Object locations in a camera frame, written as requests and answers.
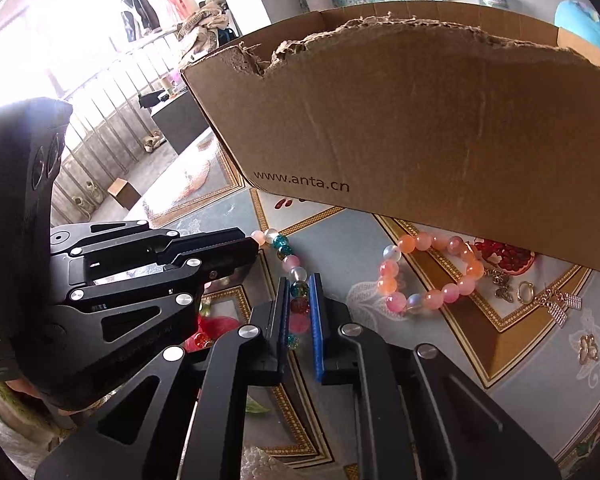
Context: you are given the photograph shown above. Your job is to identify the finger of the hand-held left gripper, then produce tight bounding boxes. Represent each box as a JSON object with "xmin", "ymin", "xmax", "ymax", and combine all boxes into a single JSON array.
[
  {"xmin": 50, "ymin": 219, "xmax": 260, "ymax": 292},
  {"xmin": 54, "ymin": 284, "xmax": 203, "ymax": 402}
]

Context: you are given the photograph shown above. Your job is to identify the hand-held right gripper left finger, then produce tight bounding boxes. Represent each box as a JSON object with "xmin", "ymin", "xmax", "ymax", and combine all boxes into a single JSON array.
[{"xmin": 34, "ymin": 276, "xmax": 291, "ymax": 480}]

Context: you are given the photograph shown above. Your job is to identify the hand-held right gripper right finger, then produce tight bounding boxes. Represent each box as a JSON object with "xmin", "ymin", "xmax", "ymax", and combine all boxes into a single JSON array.
[{"xmin": 308, "ymin": 273, "xmax": 563, "ymax": 480}]

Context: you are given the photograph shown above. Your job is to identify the multicolour bead bracelet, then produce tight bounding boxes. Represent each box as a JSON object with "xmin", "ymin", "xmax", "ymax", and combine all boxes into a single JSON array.
[{"xmin": 190, "ymin": 228, "xmax": 312, "ymax": 353}]

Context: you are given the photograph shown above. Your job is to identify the pink orange bead bracelet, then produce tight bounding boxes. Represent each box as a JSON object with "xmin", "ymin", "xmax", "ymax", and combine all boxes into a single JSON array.
[{"xmin": 377, "ymin": 232, "xmax": 485, "ymax": 312}]

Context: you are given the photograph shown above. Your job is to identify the brown cardboard box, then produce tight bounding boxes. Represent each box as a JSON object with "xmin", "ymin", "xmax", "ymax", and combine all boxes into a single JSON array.
[{"xmin": 180, "ymin": 0, "xmax": 600, "ymax": 275}]

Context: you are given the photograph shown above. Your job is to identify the rectangular pendant earring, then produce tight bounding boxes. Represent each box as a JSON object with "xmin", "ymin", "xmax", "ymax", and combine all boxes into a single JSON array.
[{"xmin": 534, "ymin": 289, "xmax": 584, "ymax": 329}]

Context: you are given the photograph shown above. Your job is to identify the rose gold earring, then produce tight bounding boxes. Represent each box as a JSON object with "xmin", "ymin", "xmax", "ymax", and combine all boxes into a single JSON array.
[{"xmin": 578, "ymin": 335, "xmax": 600, "ymax": 366}]

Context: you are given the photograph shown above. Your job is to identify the person's left forearm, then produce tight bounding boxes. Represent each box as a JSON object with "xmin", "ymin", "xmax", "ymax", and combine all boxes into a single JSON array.
[{"xmin": 0, "ymin": 310, "xmax": 61, "ymax": 466}]

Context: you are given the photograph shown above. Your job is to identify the white shoes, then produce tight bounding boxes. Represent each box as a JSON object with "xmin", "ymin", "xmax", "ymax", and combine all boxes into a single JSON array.
[{"xmin": 71, "ymin": 180, "xmax": 105, "ymax": 209}]

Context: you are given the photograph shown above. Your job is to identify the fruit print tablecloth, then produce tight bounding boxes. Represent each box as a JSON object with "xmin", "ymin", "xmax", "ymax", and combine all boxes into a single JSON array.
[{"xmin": 125, "ymin": 145, "xmax": 600, "ymax": 480}]

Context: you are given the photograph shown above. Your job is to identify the small cardboard box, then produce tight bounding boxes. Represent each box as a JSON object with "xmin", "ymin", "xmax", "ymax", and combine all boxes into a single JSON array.
[{"xmin": 107, "ymin": 178, "xmax": 141, "ymax": 209}]

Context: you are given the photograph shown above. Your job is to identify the metal railing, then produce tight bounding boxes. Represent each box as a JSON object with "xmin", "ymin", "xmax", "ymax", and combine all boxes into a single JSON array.
[{"xmin": 50, "ymin": 25, "xmax": 241, "ymax": 223}]

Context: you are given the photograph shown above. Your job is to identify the grey cabinet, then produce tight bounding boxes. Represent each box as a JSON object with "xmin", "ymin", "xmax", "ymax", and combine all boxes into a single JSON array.
[{"xmin": 152, "ymin": 89, "xmax": 213, "ymax": 156}]

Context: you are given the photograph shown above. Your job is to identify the beige clothes pile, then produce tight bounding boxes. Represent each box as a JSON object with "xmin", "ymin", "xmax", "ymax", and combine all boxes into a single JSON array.
[{"xmin": 177, "ymin": 0, "xmax": 231, "ymax": 56}]

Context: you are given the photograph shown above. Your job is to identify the hanging dark white jacket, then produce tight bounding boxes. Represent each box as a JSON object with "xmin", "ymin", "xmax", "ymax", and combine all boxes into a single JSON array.
[{"xmin": 119, "ymin": 0, "xmax": 162, "ymax": 37}]

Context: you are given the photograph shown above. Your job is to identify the blue patterned blanket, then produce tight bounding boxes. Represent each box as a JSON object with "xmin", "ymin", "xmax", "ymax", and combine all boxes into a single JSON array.
[{"xmin": 554, "ymin": 0, "xmax": 600, "ymax": 61}]

